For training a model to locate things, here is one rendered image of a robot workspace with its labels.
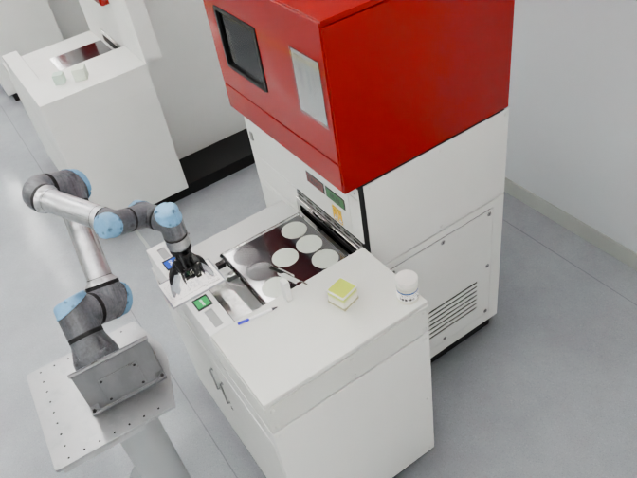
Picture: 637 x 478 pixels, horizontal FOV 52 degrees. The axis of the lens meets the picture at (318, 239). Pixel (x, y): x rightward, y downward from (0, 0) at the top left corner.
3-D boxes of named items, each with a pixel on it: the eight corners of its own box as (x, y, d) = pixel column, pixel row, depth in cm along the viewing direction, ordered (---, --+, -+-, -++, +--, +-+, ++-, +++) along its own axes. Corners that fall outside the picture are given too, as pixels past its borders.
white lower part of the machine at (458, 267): (391, 241, 375) (381, 118, 321) (497, 324, 320) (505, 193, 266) (288, 302, 351) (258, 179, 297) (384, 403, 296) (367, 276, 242)
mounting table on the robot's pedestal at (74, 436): (71, 492, 208) (55, 471, 199) (41, 396, 238) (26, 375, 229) (200, 419, 221) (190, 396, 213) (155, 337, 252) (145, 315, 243)
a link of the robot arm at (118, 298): (87, 330, 223) (28, 179, 220) (120, 316, 235) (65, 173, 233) (108, 323, 216) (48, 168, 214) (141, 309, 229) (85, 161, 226)
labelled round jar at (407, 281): (409, 286, 215) (408, 266, 209) (423, 298, 211) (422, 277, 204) (392, 297, 213) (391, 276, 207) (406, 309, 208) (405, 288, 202)
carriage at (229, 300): (215, 271, 251) (213, 266, 249) (263, 327, 226) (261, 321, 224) (197, 282, 248) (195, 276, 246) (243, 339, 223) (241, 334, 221)
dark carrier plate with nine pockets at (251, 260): (299, 215, 262) (299, 214, 261) (349, 260, 239) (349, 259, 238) (224, 256, 250) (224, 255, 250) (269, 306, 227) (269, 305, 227)
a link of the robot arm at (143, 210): (116, 202, 200) (142, 211, 195) (143, 196, 210) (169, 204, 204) (116, 227, 203) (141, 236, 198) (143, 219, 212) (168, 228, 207)
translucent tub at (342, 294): (342, 290, 218) (339, 276, 214) (359, 299, 214) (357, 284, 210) (327, 303, 214) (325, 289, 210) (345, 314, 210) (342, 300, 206)
